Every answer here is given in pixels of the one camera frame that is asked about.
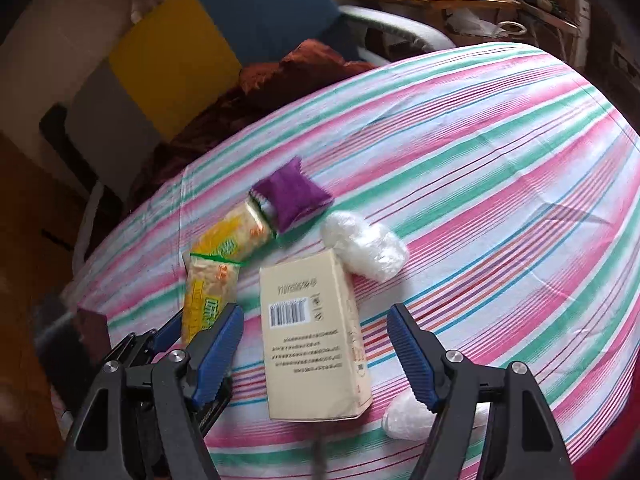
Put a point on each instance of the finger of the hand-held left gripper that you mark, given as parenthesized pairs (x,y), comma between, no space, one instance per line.
(216,409)
(167,332)

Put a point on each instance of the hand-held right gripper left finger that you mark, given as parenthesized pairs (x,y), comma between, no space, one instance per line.
(217,360)

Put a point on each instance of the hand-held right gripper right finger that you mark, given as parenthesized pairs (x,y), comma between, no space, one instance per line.
(412,355)

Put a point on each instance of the yellow cracker packet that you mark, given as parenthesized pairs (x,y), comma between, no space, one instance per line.
(232,232)
(207,295)

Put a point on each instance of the clear plastic wrap bundle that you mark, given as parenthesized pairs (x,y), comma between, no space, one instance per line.
(405,417)
(362,245)

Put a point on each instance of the gold gift box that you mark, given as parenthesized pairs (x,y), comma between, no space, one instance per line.
(92,332)

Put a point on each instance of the beige carton box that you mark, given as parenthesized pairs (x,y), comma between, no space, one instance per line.
(310,340)

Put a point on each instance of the plain purple snack packet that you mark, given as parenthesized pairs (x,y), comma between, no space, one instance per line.
(292,195)

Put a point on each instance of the wooden wardrobe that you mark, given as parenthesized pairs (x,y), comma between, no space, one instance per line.
(25,260)

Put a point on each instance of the red garment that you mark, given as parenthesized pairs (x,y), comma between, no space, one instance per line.
(615,460)

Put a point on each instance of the grey yellow blue sofa chair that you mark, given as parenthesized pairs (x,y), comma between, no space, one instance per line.
(170,60)

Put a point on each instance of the red-brown blanket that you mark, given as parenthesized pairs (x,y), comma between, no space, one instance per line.
(300,65)

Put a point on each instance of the white plastic bag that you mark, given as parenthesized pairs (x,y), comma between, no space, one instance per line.
(480,22)

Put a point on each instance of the cluttered wooden shelf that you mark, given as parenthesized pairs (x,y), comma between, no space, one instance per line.
(550,0)

